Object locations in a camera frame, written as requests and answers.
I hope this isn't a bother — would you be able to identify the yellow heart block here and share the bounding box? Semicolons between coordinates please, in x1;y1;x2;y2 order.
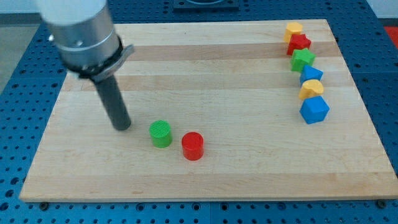
298;79;324;100

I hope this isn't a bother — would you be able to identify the blue cube block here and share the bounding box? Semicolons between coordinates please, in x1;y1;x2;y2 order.
300;96;330;124

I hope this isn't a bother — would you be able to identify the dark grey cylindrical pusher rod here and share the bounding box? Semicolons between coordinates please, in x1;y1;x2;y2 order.
95;75;131;131

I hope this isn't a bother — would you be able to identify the yellow hexagon block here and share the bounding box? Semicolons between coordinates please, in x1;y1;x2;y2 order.
283;22;303;43

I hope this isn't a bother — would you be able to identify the blue triangle block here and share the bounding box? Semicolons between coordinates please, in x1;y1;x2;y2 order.
299;65;323;85

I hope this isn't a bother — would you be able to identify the wooden board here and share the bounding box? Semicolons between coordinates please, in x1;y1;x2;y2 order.
20;19;397;203

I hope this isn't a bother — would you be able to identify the green cylinder block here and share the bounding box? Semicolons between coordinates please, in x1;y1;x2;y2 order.
149;120;172;148

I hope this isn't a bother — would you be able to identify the green star block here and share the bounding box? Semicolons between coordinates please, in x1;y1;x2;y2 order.
290;48;316;72

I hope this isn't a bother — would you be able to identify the red cylinder block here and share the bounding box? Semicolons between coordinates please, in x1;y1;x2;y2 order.
181;132;204;161

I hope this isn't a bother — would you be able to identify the red star block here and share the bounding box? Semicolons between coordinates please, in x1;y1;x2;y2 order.
287;34;312;55

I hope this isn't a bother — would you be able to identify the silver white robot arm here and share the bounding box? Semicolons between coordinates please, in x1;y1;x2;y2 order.
35;0;134;131

